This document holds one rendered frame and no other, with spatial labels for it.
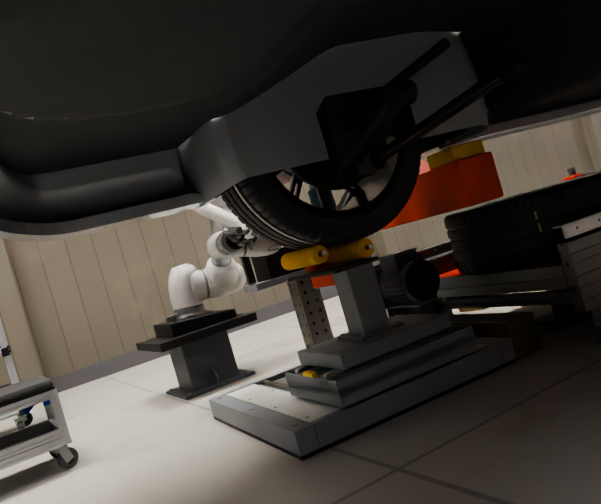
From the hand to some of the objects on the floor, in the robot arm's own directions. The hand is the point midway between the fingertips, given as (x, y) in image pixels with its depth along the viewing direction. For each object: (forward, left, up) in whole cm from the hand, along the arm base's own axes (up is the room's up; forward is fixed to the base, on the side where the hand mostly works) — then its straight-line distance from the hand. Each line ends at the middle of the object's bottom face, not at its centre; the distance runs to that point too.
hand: (251, 233), depth 205 cm
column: (-46, +56, -61) cm, 94 cm away
